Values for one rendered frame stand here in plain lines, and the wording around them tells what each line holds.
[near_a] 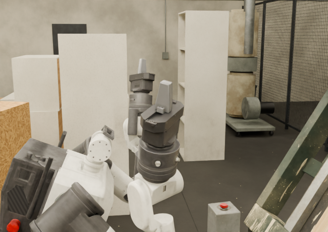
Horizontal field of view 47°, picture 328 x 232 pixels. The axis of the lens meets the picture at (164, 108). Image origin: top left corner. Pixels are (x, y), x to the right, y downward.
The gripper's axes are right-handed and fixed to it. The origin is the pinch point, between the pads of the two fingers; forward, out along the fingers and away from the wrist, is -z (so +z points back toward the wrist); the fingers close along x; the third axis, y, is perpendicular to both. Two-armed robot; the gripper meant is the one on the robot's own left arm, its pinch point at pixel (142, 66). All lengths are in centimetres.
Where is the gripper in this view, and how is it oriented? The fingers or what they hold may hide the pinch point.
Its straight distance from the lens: 145.0
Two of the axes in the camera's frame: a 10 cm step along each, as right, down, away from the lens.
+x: 6.5, -0.4, -7.6
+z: -0.4, 10.0, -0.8
